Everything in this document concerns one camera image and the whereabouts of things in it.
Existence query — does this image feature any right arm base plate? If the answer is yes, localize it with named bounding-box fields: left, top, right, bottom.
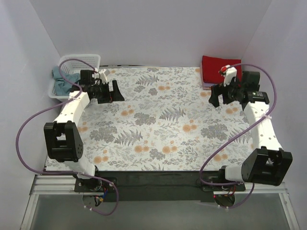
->
left=200, top=177, right=246, bottom=192

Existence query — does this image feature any blue-grey t shirt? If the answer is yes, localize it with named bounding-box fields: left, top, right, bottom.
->
left=52, top=66, right=80, bottom=96

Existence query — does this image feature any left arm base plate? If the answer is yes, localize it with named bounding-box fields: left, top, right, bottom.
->
left=74, top=177, right=118, bottom=193

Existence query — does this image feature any purple cable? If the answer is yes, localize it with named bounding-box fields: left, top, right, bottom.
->
left=199, top=63, right=276, bottom=209
left=15, top=58, right=120, bottom=216

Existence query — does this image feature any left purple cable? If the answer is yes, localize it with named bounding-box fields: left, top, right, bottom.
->
left=15, top=58, right=120, bottom=216

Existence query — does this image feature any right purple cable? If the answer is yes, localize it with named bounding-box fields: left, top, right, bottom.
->
left=199, top=63, right=276, bottom=209

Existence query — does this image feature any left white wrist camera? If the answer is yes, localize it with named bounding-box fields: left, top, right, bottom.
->
left=94, top=68, right=110, bottom=83

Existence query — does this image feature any aluminium rail frame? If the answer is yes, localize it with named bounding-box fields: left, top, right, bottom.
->
left=21, top=171, right=300, bottom=230

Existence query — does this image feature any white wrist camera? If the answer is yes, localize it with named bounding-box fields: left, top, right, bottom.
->
left=94, top=68, right=110, bottom=83
left=219, top=65, right=237, bottom=87

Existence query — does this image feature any red t shirt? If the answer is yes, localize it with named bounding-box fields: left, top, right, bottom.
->
left=201, top=56, right=241, bottom=84

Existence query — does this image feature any white plastic basket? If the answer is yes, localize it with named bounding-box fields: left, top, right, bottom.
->
left=48, top=54, right=101, bottom=102

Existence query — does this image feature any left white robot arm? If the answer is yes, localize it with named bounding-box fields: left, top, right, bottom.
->
left=44, top=70, right=124, bottom=192

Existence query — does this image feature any folded purple t shirt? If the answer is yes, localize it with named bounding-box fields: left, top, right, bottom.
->
left=201, top=72, right=214, bottom=87

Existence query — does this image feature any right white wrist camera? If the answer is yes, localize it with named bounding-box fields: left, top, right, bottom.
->
left=219, top=65, right=237, bottom=87

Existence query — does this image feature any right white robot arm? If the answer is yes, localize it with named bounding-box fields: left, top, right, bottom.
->
left=209, top=66, right=293, bottom=191

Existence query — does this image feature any floral tablecloth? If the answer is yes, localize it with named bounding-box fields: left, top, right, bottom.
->
left=77, top=67, right=254, bottom=171

